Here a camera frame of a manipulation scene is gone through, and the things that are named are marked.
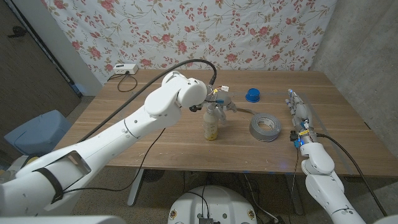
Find black door hook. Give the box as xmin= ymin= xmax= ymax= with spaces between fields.
xmin=7 ymin=26 xmax=28 ymax=39

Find yellow black slipper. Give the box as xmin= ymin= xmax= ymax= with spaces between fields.
xmin=21 ymin=154 xmax=41 ymax=166

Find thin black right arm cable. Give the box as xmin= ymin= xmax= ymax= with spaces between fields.
xmin=287 ymin=146 xmax=300 ymax=224

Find blue plastic bin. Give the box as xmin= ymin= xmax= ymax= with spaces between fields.
xmin=4 ymin=109 xmax=73 ymax=156

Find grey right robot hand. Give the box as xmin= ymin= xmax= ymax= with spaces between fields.
xmin=285 ymin=89 xmax=318 ymax=146

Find white power adapter box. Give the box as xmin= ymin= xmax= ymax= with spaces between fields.
xmin=113 ymin=63 xmax=139 ymax=75

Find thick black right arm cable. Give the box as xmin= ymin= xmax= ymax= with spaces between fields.
xmin=315 ymin=133 xmax=389 ymax=218

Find black power cord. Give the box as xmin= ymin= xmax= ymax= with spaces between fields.
xmin=107 ymin=72 xmax=139 ymax=93

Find grey duct tape roll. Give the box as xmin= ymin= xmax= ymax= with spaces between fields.
xmin=235 ymin=106 xmax=282 ymax=142

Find white table leg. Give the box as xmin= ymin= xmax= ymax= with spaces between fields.
xmin=127 ymin=169 xmax=146 ymax=207
xmin=285 ymin=174 xmax=304 ymax=215

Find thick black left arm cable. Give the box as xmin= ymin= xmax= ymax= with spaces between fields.
xmin=76 ymin=58 xmax=218 ymax=143

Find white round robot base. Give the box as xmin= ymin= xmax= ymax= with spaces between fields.
xmin=167 ymin=185 xmax=258 ymax=224

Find blue bottle cap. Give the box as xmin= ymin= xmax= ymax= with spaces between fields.
xmin=245 ymin=88 xmax=261 ymax=103

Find floral backdrop cloth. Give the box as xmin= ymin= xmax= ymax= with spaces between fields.
xmin=42 ymin=0 xmax=338 ymax=86

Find cream plastic drink bottle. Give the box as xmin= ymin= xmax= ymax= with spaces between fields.
xmin=203 ymin=105 xmax=220 ymax=141

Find grey sneaker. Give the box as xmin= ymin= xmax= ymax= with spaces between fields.
xmin=0 ymin=169 xmax=19 ymax=184

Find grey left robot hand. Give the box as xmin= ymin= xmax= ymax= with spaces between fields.
xmin=189 ymin=90 xmax=238 ymax=126

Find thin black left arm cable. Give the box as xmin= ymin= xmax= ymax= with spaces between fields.
xmin=60 ymin=127 xmax=167 ymax=194

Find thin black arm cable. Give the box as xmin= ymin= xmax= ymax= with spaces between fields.
xmin=287 ymin=146 xmax=300 ymax=224
xmin=60 ymin=127 xmax=167 ymax=194

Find black cable on base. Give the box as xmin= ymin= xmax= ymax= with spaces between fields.
xmin=186 ymin=185 xmax=210 ymax=218

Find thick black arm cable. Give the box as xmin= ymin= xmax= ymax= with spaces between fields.
xmin=315 ymin=133 xmax=389 ymax=218
xmin=76 ymin=58 xmax=218 ymax=143

